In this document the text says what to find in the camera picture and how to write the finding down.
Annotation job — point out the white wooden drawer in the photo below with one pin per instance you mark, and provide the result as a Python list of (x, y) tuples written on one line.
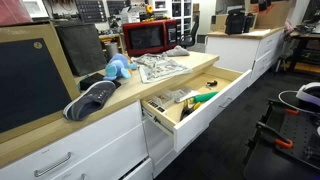
[(200, 120)]

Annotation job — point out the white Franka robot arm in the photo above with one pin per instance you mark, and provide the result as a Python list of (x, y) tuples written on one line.
[(308, 93)]

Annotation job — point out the clear plastic bag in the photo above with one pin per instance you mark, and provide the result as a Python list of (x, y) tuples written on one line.
[(180, 93)]

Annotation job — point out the newspaper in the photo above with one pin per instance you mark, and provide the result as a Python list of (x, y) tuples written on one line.
[(160, 68)]

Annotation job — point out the grey cloth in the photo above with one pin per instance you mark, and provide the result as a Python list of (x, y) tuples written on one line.
[(176, 51)]

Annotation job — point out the blue plush toy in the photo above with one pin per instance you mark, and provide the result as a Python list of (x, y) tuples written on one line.
[(116, 68)]

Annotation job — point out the small black key fob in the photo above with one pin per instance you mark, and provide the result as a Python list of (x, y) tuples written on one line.
[(211, 83)]

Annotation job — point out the red microwave oven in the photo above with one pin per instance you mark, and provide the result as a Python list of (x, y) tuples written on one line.
[(146, 36)]

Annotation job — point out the grey metal cup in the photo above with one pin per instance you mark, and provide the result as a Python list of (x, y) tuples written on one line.
[(111, 50)]

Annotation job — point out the black office chair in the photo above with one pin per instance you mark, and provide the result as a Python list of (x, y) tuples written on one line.
[(191, 35)]

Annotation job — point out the grey sneaker shoe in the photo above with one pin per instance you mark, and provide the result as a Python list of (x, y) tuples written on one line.
[(90, 100)]

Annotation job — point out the flat black pouch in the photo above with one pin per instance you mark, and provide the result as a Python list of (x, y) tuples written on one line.
[(90, 80)]

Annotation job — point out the wooden workbench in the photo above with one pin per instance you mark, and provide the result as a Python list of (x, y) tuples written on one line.
[(110, 36)]

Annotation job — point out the white cabinet with wooden top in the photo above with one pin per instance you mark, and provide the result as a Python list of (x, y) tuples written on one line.
[(100, 143)]

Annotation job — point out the white shelf cabinet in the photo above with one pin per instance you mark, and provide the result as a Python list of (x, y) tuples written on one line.
[(181, 10)]

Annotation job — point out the small cardboard box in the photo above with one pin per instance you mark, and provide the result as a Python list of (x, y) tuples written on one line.
[(218, 23)]

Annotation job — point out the dark grey fabric bin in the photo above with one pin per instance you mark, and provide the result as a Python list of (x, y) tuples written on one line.
[(81, 48)]

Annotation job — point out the black bag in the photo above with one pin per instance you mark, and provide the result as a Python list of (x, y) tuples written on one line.
[(235, 23)]

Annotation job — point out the black parts organizer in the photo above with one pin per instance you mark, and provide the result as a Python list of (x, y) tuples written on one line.
[(90, 10)]

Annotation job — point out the wooden framed black board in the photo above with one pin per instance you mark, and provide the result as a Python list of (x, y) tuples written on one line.
[(30, 83)]

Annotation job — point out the large cardboard sheet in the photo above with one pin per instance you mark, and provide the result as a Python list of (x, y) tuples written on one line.
[(276, 15)]

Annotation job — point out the black perforated robot table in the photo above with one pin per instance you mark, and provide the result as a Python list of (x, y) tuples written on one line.
[(296, 133)]

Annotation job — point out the black desk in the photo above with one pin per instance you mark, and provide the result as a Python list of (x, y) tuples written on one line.
[(310, 50)]

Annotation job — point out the pink plastic storage bin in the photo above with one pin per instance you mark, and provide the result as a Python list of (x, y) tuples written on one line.
[(13, 11)]

